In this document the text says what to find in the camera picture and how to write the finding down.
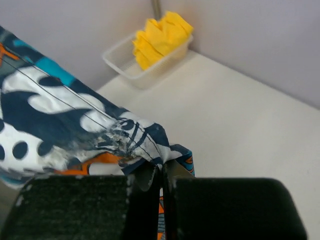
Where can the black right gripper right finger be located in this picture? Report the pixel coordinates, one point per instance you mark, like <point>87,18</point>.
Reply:
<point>197,208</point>

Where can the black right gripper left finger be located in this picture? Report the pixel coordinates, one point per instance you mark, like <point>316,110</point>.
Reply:
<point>94,207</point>

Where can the colourful patterned shorts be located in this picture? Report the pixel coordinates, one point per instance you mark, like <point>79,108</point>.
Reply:
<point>53,124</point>

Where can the yellow shorts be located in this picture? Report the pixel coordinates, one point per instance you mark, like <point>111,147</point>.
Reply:
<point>159,38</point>

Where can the white plastic basket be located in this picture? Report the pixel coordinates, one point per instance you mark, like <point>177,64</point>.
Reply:
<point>121,59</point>

